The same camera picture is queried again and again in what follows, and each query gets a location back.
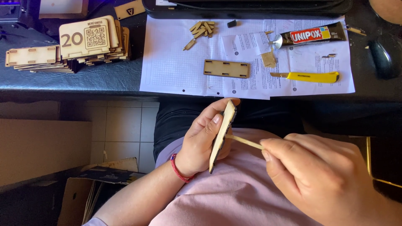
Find wooden offcut strip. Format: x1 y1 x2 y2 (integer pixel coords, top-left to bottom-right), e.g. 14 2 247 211
344 24 367 36

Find open cardboard box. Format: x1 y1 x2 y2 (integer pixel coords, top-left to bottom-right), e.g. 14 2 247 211
57 157 146 226

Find dark machine housing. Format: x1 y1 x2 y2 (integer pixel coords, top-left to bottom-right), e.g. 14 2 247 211
0 0 32 30

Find small white printed paper sheet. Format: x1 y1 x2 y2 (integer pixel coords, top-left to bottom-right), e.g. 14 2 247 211
221 31 273 62

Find yellow utility knife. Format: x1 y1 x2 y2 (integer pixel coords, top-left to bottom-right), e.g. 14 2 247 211
270 71 340 84

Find single slotted wooden base plate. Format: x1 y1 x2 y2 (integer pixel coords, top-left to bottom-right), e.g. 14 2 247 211
203 59 251 79

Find white grid paper sheet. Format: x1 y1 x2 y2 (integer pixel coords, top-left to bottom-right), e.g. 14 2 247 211
139 15 271 98

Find wooden tag with triangle logo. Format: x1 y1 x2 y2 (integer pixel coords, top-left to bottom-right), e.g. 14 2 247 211
114 0 146 21

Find stack of engraved wooden signs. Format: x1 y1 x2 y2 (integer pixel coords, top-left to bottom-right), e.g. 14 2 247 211
59 15 131 66

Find plain brown cardboard panel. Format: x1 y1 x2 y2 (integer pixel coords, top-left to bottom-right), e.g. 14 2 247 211
0 118 92 187

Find person's left hand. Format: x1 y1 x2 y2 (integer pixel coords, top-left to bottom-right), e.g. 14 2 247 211
175 97 242 179

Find person's black trousers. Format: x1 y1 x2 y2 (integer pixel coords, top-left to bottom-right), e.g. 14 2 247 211
153 96 306 162

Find stack of slotted wooden bases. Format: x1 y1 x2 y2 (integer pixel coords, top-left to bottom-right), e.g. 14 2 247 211
5 45 80 74

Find black keyboard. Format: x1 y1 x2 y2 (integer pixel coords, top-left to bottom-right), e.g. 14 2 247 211
142 0 353 19

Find thin wooden stick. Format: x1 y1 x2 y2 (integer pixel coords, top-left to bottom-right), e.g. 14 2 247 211
226 134 265 150

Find brown paper scrap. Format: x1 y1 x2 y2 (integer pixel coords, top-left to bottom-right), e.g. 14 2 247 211
261 48 277 68

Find pile of small wooden pegs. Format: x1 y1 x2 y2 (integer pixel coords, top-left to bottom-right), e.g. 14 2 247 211
189 20 216 39

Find person's right hand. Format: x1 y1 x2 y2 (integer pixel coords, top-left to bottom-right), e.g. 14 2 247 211
260 133 381 226

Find red cord bracelet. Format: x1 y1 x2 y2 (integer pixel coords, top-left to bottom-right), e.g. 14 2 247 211
170 153 195 183

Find lone small wooden peg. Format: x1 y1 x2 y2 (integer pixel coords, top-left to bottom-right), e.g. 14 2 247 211
183 38 197 51

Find black computer mouse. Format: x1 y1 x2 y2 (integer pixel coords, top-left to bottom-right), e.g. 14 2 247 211
367 34 402 80

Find black and red glue tube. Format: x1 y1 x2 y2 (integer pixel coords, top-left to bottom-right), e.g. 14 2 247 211
269 21 347 50

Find large white printed paper sheet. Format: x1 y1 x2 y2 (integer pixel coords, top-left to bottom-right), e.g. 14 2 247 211
220 16 356 100

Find wooden plate with dark edge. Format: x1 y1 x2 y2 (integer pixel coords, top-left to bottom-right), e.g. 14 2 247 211
209 99 237 174

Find person's pink shirt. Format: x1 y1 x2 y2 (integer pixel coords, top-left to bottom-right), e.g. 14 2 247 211
82 127 329 226

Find gold metal frame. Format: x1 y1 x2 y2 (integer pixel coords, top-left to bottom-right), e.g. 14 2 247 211
365 136 402 189

